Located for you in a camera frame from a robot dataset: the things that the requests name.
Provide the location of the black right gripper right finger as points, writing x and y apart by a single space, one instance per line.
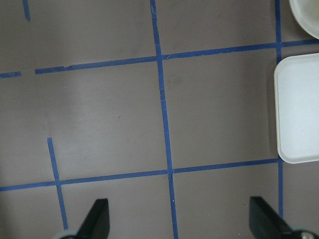
265 223

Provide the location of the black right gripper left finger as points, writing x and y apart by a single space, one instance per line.
97 223

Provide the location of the white rectangular tray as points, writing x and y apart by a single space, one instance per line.
296 85

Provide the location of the white round plate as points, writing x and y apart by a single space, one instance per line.
306 14

